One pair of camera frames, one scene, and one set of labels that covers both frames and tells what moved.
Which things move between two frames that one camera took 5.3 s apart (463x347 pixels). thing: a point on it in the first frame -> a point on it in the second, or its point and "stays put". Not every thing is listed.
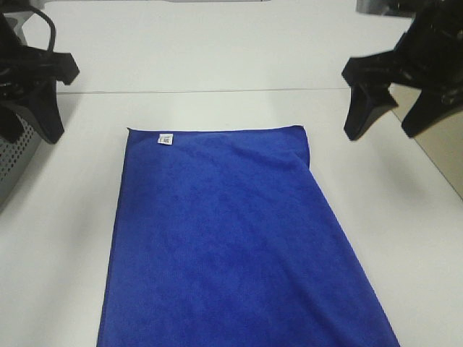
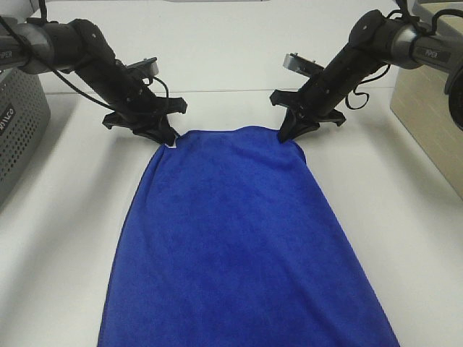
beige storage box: [443, 142] stays put
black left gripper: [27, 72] -> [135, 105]
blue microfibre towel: [221, 237] stays put
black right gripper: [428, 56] -> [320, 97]
